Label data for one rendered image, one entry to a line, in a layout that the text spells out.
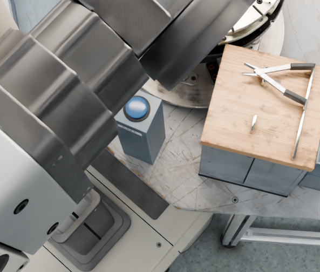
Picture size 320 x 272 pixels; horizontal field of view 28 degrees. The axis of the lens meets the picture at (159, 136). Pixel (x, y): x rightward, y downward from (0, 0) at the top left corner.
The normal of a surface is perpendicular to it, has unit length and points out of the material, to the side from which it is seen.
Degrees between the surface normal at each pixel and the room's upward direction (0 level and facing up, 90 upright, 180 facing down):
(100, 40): 19
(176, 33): 34
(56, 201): 90
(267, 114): 0
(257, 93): 0
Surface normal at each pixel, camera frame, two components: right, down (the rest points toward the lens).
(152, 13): 0.19, -0.07
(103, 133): 0.73, 0.56
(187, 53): -0.20, 0.33
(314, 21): -0.04, -0.28
